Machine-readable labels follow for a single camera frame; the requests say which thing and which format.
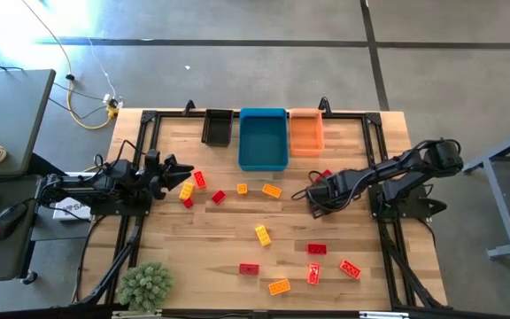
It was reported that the white printed box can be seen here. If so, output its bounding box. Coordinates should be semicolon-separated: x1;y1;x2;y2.
52;171;96;222

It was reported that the black diagonal bar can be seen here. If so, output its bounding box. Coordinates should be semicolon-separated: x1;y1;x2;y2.
27;152;70;181

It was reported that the orange plastic bin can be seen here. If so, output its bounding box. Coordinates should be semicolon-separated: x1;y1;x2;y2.
288;107;326;158

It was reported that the yellow cable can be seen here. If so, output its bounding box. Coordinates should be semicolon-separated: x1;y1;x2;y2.
19;0;121;131

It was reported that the black computer mouse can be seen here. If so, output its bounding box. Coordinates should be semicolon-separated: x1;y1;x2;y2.
0;201;29;242

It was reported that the black mesh bin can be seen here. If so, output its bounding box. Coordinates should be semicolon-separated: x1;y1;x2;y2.
200;108;235;148

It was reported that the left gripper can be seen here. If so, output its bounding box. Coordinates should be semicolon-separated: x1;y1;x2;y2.
137;153;195;201

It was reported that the black aluminium frame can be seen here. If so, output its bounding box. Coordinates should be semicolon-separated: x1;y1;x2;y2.
71;108;449;319

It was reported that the green artificial plant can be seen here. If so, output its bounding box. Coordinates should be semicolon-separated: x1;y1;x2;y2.
117;260;174;313

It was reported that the blue plastic bin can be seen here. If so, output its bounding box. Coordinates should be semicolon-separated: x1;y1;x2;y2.
237;107;290;173

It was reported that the orange-red toy brick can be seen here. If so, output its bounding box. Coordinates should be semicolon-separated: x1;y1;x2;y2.
192;169;208;190
338;259;363;281
306;261;322;286

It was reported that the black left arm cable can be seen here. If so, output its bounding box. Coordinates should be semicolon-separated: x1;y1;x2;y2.
91;138;149;174

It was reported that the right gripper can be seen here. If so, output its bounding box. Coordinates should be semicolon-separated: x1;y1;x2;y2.
305;175;349;219

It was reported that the white cable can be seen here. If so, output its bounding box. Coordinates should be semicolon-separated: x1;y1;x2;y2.
86;36;118;99

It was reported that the silver bracket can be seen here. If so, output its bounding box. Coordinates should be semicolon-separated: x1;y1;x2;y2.
112;309;164;319
358;310;411;319

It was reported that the white power adapter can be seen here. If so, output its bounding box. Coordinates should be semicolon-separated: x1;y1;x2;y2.
101;92;124;110

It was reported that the yellow toy brick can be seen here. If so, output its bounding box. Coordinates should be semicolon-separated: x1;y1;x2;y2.
254;224;273;248
178;181;196;202

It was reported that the grey metal trestle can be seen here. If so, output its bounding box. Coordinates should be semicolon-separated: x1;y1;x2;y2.
460;120;510;261

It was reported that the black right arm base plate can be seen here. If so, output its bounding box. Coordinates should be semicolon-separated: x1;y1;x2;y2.
367;183;449;222

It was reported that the black floor cable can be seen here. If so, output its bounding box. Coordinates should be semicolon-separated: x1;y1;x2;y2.
47;82;109;121

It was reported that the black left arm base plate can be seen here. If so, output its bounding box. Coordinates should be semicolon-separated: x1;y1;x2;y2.
89;190;155;218

